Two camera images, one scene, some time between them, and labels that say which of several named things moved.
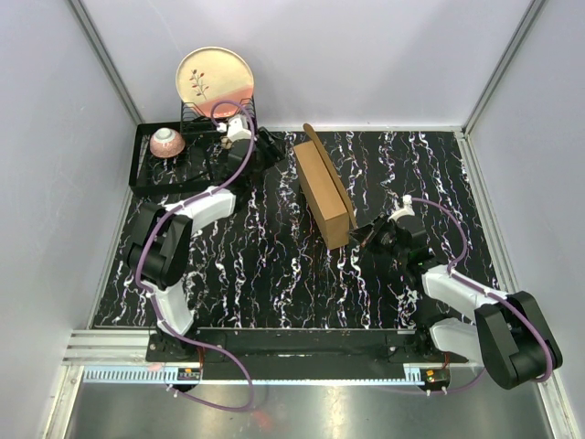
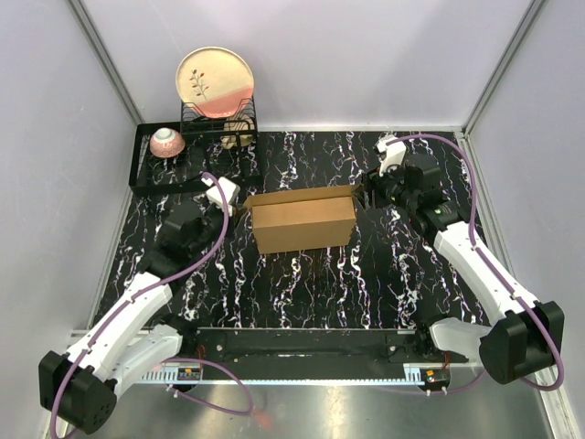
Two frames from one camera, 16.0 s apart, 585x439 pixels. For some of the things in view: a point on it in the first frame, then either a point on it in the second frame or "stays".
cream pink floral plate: [213, 74] stays
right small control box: [434, 375] stays
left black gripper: [275, 152] → [231, 223]
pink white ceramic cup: [165, 143] stays
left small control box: [188, 373] stays
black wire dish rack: [169, 157] stays
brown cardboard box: [323, 192] → [313, 219]
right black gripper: [365, 233] → [374, 182]
